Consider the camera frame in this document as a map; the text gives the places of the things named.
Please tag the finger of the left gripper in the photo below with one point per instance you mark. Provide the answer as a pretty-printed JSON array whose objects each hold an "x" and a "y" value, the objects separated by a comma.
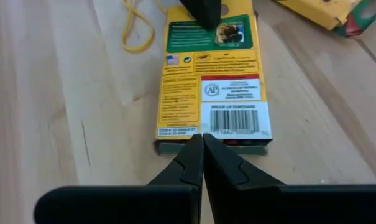
[{"x": 204, "y": 12}]

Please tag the yellow rubber band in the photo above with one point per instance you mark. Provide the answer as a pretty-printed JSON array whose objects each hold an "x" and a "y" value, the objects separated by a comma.
[{"x": 127, "y": 37}]

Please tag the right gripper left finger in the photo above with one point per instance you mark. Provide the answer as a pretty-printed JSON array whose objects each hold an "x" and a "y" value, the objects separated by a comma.
[{"x": 128, "y": 205}]

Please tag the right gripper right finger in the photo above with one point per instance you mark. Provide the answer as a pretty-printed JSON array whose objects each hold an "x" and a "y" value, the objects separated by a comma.
[{"x": 299, "y": 205}]

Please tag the yellow green crayon box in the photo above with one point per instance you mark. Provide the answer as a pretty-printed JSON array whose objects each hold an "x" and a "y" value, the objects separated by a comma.
[
  {"x": 181, "y": 93},
  {"x": 318, "y": 12}
]

